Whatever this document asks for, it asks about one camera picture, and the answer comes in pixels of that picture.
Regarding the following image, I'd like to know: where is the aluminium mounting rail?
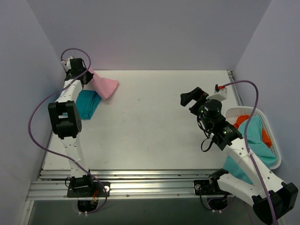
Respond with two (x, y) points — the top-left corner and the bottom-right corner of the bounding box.
(26, 169), (214, 201)

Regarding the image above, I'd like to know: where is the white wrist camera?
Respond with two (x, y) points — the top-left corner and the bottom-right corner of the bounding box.
(60, 56), (74, 70)
(206, 84), (228, 102)

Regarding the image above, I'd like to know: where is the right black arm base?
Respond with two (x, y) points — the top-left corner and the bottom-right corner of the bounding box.
(193, 169), (235, 213)

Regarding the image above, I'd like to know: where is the folded teal t shirt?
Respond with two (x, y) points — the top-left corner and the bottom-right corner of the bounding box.
(60, 90), (102, 120)

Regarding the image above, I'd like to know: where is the white plastic laundry basket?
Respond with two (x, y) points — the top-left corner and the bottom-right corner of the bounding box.
(225, 106), (282, 170)

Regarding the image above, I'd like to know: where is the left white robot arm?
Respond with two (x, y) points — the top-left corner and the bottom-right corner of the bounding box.
(48, 56), (88, 179)

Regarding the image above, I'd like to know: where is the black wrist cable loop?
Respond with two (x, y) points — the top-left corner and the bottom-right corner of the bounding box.
(195, 110), (216, 153)

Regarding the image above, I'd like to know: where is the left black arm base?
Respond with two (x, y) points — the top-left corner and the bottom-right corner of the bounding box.
(65, 175), (111, 214)

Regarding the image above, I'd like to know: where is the orange t shirt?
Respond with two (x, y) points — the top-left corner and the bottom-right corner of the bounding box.
(234, 115), (272, 148)

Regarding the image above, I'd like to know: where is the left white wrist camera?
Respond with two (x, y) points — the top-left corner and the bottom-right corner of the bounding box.
(60, 56), (74, 70)

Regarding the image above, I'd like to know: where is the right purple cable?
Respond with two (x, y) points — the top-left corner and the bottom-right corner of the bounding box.
(217, 80), (279, 225)

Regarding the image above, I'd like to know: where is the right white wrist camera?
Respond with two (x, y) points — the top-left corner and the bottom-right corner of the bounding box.
(206, 84), (228, 102)

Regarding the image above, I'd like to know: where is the pink t shirt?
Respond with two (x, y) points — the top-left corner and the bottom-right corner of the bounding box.
(89, 67), (119, 100)

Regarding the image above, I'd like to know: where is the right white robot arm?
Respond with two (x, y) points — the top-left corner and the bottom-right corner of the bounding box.
(180, 87), (298, 225)

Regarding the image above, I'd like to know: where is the light turquoise t shirt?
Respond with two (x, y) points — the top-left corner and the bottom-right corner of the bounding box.
(223, 115), (277, 185)

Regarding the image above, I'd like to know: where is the purple cable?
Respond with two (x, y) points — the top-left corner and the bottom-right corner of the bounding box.
(28, 48), (111, 214)
(217, 80), (279, 225)

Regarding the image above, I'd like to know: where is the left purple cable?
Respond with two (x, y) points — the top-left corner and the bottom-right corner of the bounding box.
(28, 48), (111, 214)

